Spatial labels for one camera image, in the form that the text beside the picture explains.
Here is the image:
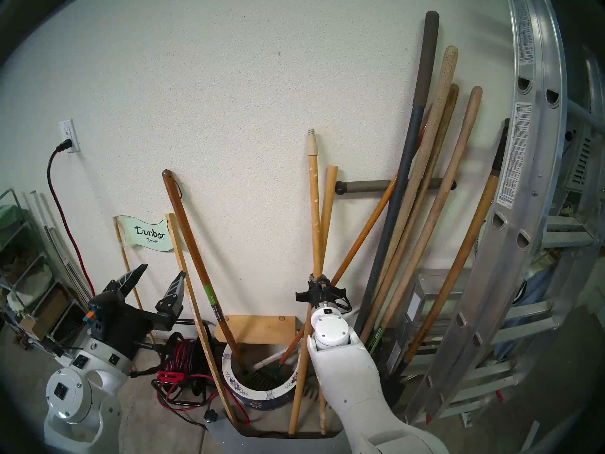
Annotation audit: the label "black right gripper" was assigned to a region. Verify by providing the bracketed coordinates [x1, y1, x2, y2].
[296, 288, 353, 314]

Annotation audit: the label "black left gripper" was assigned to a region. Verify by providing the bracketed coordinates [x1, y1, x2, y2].
[87, 264, 187, 361]

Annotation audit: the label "plain wooden pole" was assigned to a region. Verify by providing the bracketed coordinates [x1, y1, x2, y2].
[288, 166, 338, 436]

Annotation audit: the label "paint-speckled pole with threaded tip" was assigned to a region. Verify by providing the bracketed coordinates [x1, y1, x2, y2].
[307, 129, 328, 436]

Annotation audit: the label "floral ceramic pot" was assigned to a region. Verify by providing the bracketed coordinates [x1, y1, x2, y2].
[221, 342, 303, 410]

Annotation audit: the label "thin wooden stake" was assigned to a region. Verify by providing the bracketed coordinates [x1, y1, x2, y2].
[113, 217, 156, 345]

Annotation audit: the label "Dunbar Drive paper sign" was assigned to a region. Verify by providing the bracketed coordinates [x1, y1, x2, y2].
[117, 215, 174, 252]

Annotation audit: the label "wooden board with screws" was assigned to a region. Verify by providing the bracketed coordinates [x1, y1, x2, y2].
[214, 315, 297, 346]

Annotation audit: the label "white pipe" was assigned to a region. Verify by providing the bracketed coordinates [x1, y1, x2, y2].
[252, 342, 301, 369]

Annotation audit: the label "metal rake tines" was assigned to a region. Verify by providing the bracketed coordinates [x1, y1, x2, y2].
[302, 384, 331, 406]

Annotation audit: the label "bundle of metal strips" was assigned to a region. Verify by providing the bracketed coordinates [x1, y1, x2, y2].
[29, 190, 93, 312]

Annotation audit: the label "green rake head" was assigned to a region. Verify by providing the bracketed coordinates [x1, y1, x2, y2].
[243, 358, 294, 391]

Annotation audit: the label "grey folded metal stool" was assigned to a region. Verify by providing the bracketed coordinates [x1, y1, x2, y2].
[378, 269, 468, 378]

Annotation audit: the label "cardboard box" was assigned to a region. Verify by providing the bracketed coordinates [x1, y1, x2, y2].
[19, 288, 71, 340]

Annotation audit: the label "grey bar with black cap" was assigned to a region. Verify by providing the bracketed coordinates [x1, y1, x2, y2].
[335, 178, 458, 196]

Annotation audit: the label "green cloth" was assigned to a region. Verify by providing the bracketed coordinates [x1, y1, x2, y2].
[0, 205, 26, 231]

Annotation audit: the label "blue cloth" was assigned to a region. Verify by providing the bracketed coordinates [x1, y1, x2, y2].
[510, 264, 568, 359]

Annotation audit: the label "aluminium ladder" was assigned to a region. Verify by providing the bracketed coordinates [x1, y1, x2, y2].
[402, 0, 605, 428]

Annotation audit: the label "white vented appliance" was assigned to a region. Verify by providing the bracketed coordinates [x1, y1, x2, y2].
[562, 127, 597, 193]

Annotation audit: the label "dark wooden handle green band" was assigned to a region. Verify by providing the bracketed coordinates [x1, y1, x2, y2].
[162, 169, 247, 371]

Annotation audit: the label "red cable reel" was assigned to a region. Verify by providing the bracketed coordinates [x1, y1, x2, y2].
[151, 332, 251, 428]

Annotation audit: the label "glossy orange handle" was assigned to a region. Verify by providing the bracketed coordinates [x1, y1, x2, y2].
[279, 105, 433, 364]

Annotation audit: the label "metal wire shelf rack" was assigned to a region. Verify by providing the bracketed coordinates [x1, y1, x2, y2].
[0, 188, 90, 359]

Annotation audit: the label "red and black power cord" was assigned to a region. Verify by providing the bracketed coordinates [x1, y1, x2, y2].
[46, 139, 95, 297]

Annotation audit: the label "grey handle with brown grip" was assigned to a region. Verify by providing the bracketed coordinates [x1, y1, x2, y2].
[354, 11, 440, 338]

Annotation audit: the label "orange handle with black grip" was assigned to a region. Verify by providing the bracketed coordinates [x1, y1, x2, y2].
[403, 119, 511, 364]

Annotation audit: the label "white wall outlet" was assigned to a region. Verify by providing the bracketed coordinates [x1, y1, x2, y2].
[58, 119, 81, 154]

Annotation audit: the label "pale round-tipped wooden handle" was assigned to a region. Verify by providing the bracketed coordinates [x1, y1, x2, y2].
[376, 86, 483, 340]

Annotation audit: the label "thick pale oak handle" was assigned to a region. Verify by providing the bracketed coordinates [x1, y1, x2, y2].
[359, 45, 459, 345]

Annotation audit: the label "brown wooden handle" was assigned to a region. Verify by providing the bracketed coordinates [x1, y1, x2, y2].
[373, 83, 460, 316]

